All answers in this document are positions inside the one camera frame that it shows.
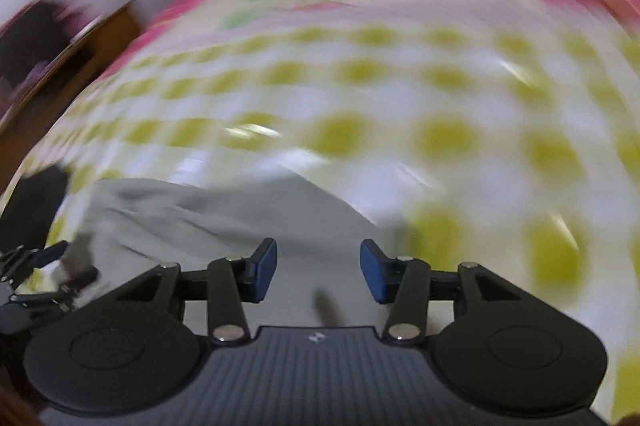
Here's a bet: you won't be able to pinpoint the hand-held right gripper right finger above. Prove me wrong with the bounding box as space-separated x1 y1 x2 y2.
360 238 522 346

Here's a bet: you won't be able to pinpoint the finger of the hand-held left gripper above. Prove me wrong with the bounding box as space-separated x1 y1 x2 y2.
10 268 100 313
9 240 69 283

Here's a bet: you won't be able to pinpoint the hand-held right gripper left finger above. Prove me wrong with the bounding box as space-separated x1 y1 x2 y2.
117 237 279 346

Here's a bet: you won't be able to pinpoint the pale green pants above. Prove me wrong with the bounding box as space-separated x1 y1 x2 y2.
60 176 416 329

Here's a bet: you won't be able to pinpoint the black cloth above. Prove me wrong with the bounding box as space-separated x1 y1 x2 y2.
0 166 71 252

